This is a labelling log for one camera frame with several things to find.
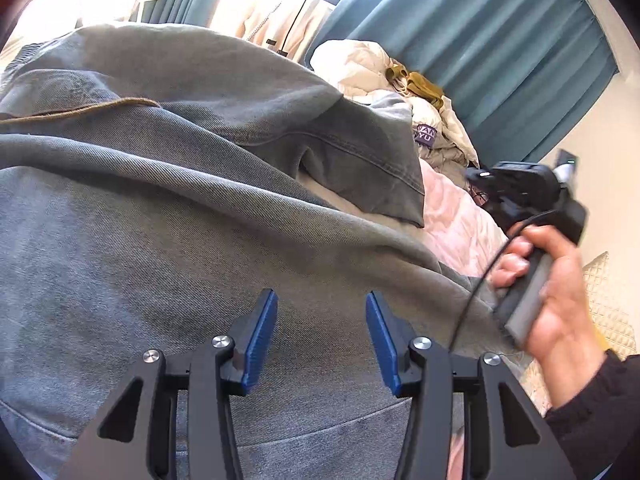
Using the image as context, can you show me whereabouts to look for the white quilted headboard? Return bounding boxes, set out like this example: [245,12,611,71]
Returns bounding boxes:
[520,251,639,413]

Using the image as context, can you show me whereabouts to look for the mustard yellow garment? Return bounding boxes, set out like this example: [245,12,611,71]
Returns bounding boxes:
[385,59,447,112]

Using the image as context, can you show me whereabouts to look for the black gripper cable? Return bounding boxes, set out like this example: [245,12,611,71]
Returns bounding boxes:
[447,209,563,356]

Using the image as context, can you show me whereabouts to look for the person's right forearm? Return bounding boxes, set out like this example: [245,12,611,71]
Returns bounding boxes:
[542,350,640,480]

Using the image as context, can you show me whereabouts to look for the beige hanging sweater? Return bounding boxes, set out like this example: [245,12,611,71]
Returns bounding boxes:
[207,0,342,58]

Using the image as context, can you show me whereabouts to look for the person's right hand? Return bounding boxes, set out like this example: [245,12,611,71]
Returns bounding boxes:
[487,224,609,409]

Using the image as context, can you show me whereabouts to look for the wide teal curtain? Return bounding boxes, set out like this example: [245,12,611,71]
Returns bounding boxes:
[302,0,619,162]

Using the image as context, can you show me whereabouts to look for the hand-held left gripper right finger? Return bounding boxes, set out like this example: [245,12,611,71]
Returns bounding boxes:
[365,290,578,480]

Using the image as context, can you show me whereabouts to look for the grey jacket with purple label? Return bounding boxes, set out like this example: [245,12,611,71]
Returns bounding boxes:
[370,91,468,167]

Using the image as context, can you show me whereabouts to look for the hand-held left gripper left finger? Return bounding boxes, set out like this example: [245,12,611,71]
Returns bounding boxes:
[57,288,279,480]

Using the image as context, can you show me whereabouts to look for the garment steamer stand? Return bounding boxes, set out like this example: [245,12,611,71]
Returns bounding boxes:
[277,0,323,57]

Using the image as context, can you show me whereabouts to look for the white puffer jacket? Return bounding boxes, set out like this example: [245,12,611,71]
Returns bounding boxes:
[310,39,482,171]

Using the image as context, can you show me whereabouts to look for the blue denim jeans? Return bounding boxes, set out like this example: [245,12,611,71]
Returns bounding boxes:
[0,22,533,480]

